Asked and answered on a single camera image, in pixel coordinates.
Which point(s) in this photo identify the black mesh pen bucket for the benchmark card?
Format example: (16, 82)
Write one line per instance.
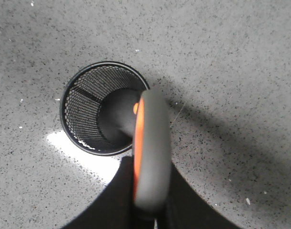
(96, 109)

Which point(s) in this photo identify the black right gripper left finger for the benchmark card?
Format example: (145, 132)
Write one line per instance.
(112, 209)

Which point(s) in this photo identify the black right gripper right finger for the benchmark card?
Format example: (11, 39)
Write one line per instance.
(185, 209)

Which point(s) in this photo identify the grey orange handled scissors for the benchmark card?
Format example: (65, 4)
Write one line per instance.
(142, 118)

